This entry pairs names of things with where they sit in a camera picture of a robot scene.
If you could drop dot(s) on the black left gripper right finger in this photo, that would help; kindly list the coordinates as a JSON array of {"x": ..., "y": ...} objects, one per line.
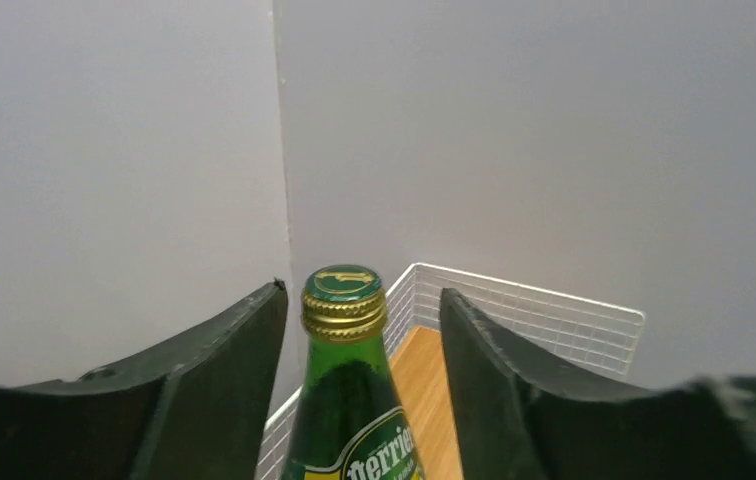
[{"x": 522, "y": 412}]

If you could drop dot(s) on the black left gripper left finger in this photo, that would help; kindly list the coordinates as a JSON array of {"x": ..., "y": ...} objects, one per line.
[{"x": 191, "y": 407}]

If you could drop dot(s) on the green glass Perrier bottle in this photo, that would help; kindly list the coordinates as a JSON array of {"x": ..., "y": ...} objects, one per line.
[{"x": 349, "y": 421}]

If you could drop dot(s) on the white wire wooden shelf rack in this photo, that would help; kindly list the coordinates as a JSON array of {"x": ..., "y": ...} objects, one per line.
[{"x": 597, "y": 336}]

